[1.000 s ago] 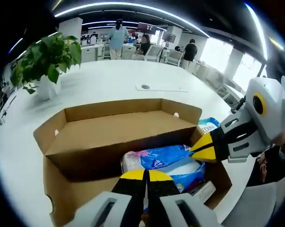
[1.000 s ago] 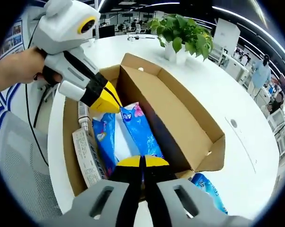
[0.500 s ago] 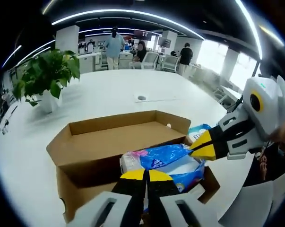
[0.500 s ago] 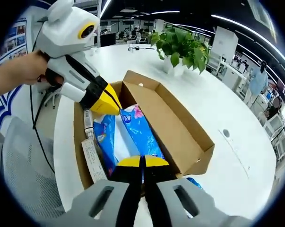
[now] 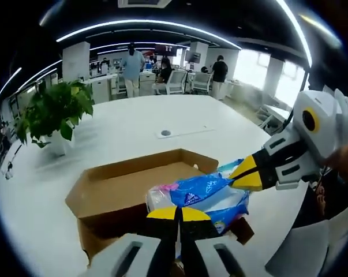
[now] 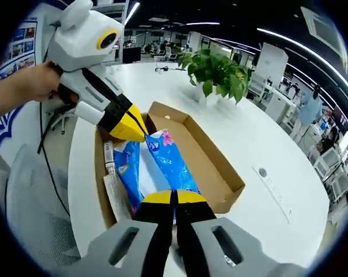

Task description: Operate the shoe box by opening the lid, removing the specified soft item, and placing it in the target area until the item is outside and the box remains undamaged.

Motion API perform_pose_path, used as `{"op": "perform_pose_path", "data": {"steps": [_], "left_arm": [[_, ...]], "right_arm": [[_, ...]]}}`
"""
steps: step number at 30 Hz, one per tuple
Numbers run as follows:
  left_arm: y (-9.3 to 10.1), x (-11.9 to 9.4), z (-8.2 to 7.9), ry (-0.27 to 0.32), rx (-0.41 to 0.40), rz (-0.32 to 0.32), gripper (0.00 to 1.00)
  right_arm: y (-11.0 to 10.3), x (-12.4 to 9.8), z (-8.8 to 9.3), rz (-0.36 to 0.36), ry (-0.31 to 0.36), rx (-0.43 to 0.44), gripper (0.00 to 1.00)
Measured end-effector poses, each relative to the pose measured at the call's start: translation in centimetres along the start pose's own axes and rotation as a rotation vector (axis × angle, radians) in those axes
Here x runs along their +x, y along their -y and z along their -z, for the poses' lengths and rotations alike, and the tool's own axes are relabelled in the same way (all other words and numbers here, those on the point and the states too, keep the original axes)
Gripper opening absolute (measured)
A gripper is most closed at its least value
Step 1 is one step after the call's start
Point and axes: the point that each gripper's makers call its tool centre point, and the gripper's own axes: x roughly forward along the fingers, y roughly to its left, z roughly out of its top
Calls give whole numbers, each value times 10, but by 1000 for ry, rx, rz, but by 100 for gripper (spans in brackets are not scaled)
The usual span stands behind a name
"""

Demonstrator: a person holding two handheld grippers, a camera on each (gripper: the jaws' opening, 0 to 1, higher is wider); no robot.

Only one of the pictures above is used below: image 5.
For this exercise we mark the brown cardboard shoe box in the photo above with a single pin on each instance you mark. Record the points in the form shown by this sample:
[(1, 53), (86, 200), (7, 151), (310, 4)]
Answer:
[(127, 181)]

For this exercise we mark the long ceiling light strip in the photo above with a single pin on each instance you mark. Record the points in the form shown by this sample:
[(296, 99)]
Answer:
[(147, 23)]

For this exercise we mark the person's dark clothing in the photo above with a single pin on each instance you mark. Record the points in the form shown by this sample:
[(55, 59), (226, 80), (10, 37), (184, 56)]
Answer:
[(335, 202)]

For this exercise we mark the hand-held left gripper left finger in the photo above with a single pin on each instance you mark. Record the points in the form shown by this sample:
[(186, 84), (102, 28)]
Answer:
[(165, 231)]

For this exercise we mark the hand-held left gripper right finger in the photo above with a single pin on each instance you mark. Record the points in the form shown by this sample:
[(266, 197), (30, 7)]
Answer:
[(196, 231)]

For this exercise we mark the white mesh office chair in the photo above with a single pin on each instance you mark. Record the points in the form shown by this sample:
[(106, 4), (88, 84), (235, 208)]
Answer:
[(176, 82), (202, 82)]

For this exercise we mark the blue soft tissue packet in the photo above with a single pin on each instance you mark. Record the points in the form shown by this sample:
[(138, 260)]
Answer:
[(202, 193)]

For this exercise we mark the small grey desk tool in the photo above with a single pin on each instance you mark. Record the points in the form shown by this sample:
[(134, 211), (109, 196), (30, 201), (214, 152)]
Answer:
[(9, 168)]

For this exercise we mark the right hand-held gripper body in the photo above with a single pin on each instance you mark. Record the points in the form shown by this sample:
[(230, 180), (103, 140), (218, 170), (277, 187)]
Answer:
[(326, 121)]

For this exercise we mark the green potted plant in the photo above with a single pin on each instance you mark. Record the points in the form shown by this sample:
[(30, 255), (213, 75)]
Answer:
[(55, 109)]

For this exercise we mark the person's right hand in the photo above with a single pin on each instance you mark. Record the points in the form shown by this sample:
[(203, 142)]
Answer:
[(347, 163)]

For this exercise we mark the white office desk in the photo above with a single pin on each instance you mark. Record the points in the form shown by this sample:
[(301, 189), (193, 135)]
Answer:
[(103, 88)]

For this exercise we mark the ceiling air conditioner vent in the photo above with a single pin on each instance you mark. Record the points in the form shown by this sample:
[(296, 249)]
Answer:
[(145, 3)]

